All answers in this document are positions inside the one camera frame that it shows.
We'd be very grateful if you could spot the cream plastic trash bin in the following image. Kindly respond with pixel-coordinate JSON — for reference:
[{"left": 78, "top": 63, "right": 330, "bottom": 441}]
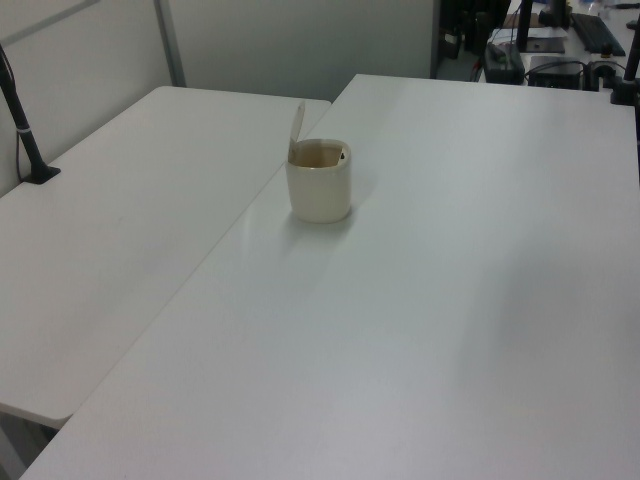
[{"left": 284, "top": 138, "right": 354, "bottom": 225}]

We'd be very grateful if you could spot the cream flip lid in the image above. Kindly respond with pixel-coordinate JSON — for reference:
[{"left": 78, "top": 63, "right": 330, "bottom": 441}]
[{"left": 287, "top": 99, "right": 307, "bottom": 163}]

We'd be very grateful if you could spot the black device with green part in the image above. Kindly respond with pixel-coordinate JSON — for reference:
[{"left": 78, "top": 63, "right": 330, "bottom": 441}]
[{"left": 483, "top": 42, "right": 527, "bottom": 84}]

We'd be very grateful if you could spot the black electronics box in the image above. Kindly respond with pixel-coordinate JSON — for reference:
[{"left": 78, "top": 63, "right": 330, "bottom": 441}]
[{"left": 528, "top": 54, "right": 587, "bottom": 90}]

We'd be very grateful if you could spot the black monitor stand pole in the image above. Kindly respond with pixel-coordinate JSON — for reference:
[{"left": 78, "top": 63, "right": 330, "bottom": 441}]
[{"left": 514, "top": 0, "right": 534, "bottom": 52}]

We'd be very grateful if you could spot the black flat pad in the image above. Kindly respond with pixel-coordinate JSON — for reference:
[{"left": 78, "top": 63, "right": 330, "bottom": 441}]
[{"left": 524, "top": 37, "right": 567, "bottom": 54}]

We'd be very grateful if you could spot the black keyboard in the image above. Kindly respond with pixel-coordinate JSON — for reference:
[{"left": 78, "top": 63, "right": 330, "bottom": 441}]
[{"left": 569, "top": 12, "right": 627, "bottom": 57}]

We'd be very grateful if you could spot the black clamp pole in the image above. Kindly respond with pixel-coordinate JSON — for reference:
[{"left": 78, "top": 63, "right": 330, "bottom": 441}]
[{"left": 608, "top": 0, "right": 640, "bottom": 107}]

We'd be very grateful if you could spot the black camera pole with base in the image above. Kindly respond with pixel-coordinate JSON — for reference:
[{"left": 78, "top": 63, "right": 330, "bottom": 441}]
[{"left": 0, "top": 42, "right": 63, "bottom": 186}]

